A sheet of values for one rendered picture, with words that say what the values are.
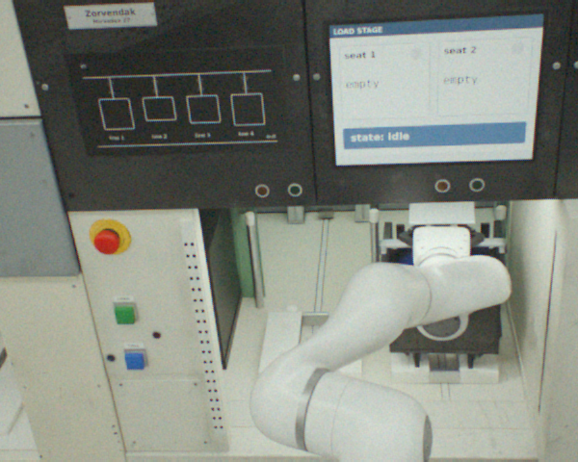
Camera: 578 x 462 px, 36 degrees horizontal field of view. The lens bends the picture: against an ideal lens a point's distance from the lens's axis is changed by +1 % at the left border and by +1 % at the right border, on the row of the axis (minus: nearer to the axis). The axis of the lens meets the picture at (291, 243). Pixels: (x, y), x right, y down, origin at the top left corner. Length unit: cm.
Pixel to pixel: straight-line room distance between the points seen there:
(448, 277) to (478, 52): 33
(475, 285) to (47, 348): 75
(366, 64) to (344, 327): 38
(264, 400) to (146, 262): 45
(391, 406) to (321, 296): 105
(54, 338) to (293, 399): 63
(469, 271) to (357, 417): 40
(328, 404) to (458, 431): 70
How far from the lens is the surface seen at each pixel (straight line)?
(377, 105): 126
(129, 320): 150
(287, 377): 107
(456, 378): 180
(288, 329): 190
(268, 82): 125
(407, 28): 122
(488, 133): 129
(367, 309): 107
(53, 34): 130
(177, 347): 154
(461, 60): 124
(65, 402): 167
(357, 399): 104
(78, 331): 156
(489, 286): 136
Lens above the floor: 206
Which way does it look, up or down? 32 degrees down
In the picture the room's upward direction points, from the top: 5 degrees counter-clockwise
